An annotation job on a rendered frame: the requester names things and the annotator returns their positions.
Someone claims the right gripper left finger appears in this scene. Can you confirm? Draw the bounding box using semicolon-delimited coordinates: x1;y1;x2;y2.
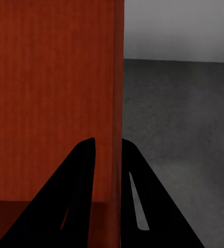
0;137;96;248

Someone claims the storage box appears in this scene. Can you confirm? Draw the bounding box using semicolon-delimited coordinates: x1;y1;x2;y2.
0;0;125;248

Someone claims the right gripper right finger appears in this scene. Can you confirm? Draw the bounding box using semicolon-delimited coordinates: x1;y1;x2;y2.
121;138;205;248

